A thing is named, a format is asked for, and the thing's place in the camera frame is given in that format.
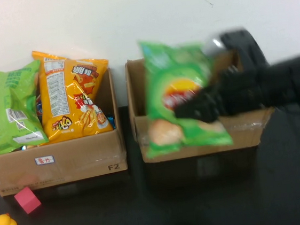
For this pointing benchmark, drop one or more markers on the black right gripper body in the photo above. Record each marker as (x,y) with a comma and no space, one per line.
(239,92)

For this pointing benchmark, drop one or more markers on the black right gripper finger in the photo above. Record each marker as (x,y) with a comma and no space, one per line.
(200,107)

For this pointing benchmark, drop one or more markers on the green Lay's cucumber chip bag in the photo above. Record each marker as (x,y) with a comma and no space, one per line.
(169,70)

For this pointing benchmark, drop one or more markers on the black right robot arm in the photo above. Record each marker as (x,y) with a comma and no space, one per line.
(291,81)

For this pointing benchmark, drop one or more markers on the orange fries snack bag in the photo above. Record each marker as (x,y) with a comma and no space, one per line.
(68,99)

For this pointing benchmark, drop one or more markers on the red and blue snack bag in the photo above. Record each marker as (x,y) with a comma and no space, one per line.
(40,108)

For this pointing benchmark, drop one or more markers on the taped cardboard box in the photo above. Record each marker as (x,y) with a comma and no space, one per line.
(248,133)

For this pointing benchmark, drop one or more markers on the cardboard box with F2 print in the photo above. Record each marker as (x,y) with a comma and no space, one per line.
(71,158)

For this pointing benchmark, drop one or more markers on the white label with red writing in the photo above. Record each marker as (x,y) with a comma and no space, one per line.
(45,160)

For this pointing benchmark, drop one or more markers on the green chip bag with barcode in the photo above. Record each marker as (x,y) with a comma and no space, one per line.
(15,105)

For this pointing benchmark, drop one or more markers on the pink cube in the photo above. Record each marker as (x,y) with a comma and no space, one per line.
(27,200)

